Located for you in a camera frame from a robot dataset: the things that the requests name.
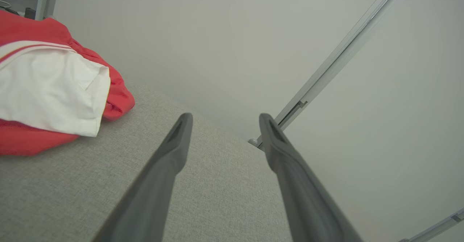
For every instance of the red white basketball jersey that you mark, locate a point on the red white basketball jersey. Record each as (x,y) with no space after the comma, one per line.
(36,86)

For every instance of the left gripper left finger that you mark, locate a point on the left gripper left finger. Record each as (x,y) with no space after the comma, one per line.
(152,198)

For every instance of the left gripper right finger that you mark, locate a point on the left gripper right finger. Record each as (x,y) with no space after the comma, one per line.
(308,205)

